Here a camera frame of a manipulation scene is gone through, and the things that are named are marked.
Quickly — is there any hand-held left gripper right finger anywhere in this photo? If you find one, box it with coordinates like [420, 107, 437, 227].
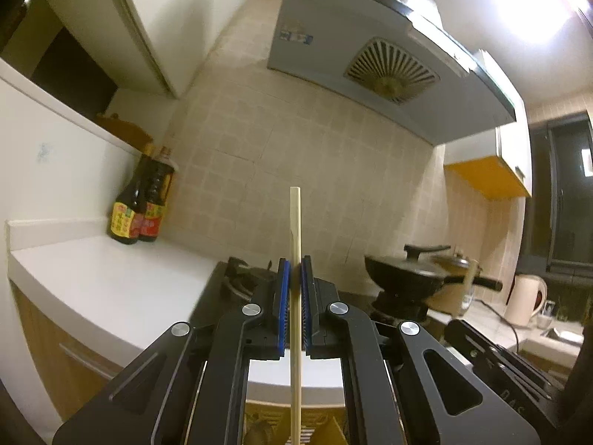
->
[300, 255, 542, 445]

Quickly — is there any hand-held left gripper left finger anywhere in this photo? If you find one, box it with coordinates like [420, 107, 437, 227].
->
[52, 258, 294, 445]

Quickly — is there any wooden chopstick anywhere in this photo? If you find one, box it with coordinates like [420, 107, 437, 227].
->
[289, 187, 303, 445]

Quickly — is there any beige plastic utensil basket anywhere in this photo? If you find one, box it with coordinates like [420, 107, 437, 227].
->
[243, 400, 349, 445]

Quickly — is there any black gas stove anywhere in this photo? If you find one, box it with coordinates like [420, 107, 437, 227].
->
[190, 256, 446, 350]

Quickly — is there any kitchen sink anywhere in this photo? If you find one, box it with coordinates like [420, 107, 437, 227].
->
[523, 323, 585, 359]

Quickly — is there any white electric kettle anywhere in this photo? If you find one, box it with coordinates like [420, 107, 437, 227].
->
[504, 274, 548, 326]

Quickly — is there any black wok with lid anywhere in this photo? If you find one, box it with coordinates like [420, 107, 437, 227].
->
[364, 243, 504, 303]

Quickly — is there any red label sauce bottle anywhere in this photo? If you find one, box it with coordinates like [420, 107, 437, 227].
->
[138, 146, 179, 243]

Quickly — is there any white topped wooden kitchen counter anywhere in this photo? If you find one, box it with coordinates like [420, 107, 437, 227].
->
[6, 217, 346, 445]

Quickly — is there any yellow label soy sauce bottle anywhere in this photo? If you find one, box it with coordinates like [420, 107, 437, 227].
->
[110, 153, 149, 245]

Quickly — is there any dark window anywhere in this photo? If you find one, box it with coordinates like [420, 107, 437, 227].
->
[516, 110, 593, 280]

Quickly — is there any grey range hood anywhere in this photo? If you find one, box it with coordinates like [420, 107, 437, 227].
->
[268, 0, 518, 147]

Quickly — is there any black kettle cable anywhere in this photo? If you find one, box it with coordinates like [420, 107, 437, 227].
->
[473, 299, 525, 350]

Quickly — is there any silver cabinet handle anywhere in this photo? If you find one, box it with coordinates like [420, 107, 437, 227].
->
[59, 342, 116, 383]

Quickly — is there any white and orange wall cabinet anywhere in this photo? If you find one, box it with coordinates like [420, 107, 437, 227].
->
[443, 49, 534, 200]

